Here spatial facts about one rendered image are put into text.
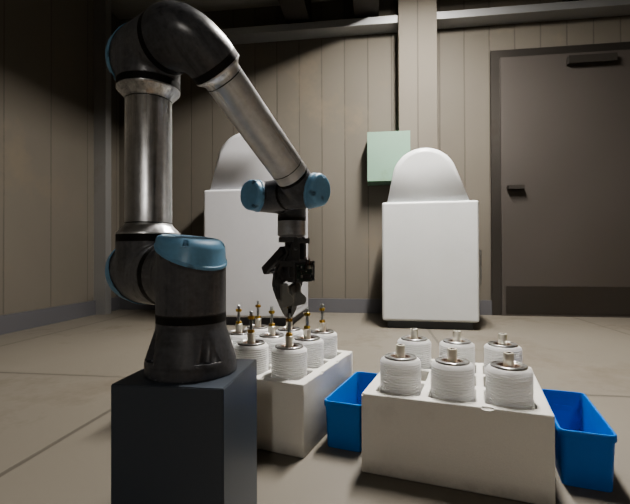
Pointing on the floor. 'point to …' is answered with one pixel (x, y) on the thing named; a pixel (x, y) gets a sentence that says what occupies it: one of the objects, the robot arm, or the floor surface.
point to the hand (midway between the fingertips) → (287, 312)
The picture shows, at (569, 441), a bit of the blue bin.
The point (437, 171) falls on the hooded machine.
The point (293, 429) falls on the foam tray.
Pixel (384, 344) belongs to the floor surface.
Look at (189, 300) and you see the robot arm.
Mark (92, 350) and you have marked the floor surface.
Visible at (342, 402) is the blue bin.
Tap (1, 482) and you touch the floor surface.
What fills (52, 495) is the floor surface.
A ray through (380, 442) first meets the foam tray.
